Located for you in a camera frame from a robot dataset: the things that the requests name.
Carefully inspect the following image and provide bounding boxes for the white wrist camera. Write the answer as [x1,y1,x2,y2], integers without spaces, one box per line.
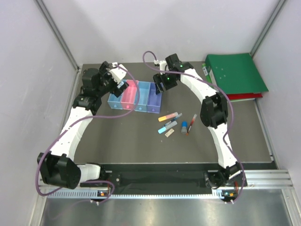
[109,62,127,84]
[154,60,167,71]

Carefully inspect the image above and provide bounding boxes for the purple drawer box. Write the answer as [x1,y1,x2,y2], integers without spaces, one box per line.
[147,82,162,113]

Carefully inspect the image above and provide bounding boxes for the blue slime jar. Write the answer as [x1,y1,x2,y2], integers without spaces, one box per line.
[117,80,128,92]

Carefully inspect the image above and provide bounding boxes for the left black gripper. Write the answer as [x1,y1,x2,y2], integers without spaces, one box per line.
[95,62,128,97]

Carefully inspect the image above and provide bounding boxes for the light blue highlighter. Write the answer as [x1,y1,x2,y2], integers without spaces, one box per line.
[158,121,177,134]

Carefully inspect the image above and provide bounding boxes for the red pen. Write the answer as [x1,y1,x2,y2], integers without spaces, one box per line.
[186,114,197,135]

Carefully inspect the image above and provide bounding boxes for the beige eraser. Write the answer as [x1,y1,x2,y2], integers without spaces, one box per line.
[165,129,174,137]

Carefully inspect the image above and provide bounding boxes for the orange highlighter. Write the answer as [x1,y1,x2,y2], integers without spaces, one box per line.
[158,112,178,122]

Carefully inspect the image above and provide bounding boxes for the pink drawer box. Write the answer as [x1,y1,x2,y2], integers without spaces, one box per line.
[120,80,137,110]

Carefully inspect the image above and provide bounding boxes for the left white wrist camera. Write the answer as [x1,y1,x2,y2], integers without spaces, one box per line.
[109,62,127,84]

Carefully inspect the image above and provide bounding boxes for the grey slotted cable duct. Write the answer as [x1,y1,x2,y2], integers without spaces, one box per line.
[48,189,225,199]

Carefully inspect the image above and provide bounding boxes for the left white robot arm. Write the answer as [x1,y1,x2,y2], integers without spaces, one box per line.
[37,62,128,189]

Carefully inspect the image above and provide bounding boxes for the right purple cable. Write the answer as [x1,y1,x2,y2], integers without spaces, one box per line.
[142,51,246,204]

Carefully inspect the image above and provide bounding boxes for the light green folder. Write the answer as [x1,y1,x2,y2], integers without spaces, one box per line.
[202,64,255,102]

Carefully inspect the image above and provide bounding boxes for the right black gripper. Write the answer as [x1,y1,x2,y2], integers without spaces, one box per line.
[153,70,178,96]

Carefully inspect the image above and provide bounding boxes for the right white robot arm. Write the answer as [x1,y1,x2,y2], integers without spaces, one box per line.
[153,54,246,188]

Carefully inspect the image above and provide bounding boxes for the red folder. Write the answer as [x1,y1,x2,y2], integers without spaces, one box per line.
[227,93,262,101]

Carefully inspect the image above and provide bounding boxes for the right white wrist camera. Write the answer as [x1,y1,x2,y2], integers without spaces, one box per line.
[154,60,167,71]

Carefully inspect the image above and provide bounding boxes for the aluminium front rail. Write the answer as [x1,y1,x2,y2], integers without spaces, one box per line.
[37,169,294,189]

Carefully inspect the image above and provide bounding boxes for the grey blue glue stick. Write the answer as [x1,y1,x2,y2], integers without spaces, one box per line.
[181,121,188,134]

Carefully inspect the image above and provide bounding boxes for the dark green binder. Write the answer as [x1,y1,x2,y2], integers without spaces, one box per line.
[205,53,268,94]

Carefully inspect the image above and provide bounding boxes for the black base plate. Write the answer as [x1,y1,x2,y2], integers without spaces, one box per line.
[79,169,247,188]

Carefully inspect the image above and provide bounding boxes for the dark blue pen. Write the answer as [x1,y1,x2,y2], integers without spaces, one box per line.
[164,113,182,126]

